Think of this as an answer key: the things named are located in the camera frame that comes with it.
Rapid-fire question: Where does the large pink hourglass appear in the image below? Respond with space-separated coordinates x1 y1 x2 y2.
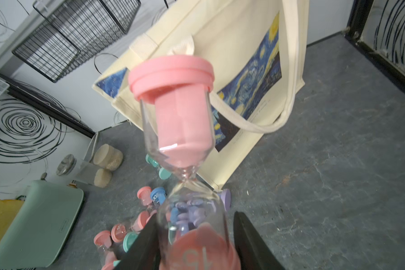
128 55 241 270

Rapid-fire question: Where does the blue hourglass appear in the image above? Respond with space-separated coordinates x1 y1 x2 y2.
150 187 166 205

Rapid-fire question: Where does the mint green toaster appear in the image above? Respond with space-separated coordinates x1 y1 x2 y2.
0 180 84 270

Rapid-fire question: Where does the black wire basket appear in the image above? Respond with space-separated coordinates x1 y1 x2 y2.
12 0 141 83

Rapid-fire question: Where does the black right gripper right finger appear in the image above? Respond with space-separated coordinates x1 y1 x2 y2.
234 211 285 270

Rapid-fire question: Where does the teal hourglass near bag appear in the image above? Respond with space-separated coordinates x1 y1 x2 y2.
145 154 172 180

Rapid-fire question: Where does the pink hourglass left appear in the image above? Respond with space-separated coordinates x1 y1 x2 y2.
93 230 117 270

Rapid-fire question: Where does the short jar with beige lid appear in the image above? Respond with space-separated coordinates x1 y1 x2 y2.
93 144 124 172

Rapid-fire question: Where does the tall glass jar with rice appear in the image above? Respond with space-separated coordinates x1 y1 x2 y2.
56 154 112 188

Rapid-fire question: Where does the canvas bag with starry print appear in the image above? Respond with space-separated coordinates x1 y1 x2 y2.
93 1 309 190

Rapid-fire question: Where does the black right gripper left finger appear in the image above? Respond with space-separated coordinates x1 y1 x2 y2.
114 214 160 270

